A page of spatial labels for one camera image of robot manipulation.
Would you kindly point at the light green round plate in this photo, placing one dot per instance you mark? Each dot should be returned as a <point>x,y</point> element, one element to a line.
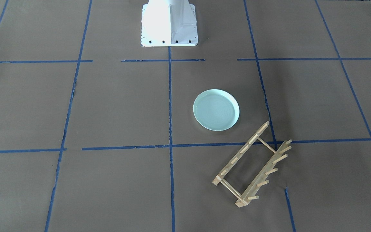
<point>216,110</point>

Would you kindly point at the wooden dish rack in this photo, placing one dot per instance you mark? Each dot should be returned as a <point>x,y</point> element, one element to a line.
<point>249,169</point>

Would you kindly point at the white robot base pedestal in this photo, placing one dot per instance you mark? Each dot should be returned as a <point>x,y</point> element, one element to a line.
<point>167,23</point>

